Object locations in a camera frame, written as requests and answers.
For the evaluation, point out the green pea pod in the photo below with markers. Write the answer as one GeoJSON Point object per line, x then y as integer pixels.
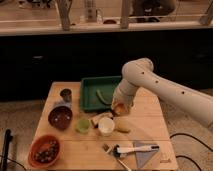
{"type": "Point", "coordinates": [101, 98]}

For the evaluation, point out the green plastic tray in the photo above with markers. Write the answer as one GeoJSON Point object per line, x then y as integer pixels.
{"type": "Point", "coordinates": [88, 99]}

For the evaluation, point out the orange bowl with contents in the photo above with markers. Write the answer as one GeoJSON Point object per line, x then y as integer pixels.
{"type": "Point", "coordinates": [44, 152]}

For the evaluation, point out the small brown block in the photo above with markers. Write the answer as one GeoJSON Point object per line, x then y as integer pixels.
{"type": "Point", "coordinates": [106, 148]}

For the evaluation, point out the black stand at left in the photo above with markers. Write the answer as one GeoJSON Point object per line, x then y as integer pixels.
{"type": "Point", "coordinates": [4, 156]}

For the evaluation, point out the beige wooden block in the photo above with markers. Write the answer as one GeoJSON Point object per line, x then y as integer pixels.
{"type": "Point", "coordinates": [95, 119]}

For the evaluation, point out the dark maroon bowl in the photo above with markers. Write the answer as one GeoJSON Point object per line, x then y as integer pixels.
{"type": "Point", "coordinates": [60, 117]}

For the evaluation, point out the yellow banana toy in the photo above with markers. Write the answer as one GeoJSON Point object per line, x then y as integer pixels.
{"type": "Point", "coordinates": [121, 125]}

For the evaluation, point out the grey triangular cloth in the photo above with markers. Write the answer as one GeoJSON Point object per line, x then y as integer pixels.
{"type": "Point", "coordinates": [142, 157]}

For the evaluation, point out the dark metal cup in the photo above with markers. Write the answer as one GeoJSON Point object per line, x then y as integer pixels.
{"type": "Point", "coordinates": [66, 95]}

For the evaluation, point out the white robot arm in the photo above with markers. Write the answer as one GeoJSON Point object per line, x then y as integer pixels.
{"type": "Point", "coordinates": [139, 73]}

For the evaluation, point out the red-yellow apple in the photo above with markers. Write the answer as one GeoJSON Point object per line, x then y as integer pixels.
{"type": "Point", "coordinates": [119, 109]}

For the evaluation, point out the white paper cup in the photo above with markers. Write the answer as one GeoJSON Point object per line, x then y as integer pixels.
{"type": "Point", "coordinates": [106, 126]}

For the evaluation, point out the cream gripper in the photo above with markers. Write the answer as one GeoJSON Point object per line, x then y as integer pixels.
{"type": "Point", "coordinates": [121, 98]}

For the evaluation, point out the small green cup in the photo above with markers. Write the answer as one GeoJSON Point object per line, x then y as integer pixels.
{"type": "Point", "coordinates": [83, 125]}

